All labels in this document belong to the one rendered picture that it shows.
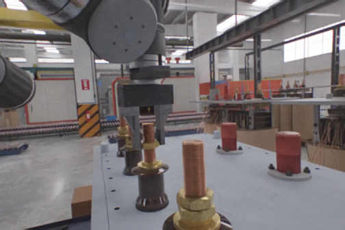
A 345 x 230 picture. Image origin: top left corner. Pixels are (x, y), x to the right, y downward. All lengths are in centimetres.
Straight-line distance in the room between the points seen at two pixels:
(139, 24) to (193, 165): 20
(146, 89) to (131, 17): 24
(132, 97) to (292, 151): 51
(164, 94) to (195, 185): 30
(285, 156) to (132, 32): 61
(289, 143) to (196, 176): 52
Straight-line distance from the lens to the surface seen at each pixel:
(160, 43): 53
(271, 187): 72
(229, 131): 103
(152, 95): 53
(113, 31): 32
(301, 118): 742
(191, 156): 29
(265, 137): 314
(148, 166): 55
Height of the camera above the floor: 163
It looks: 5 degrees down
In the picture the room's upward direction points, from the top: 3 degrees counter-clockwise
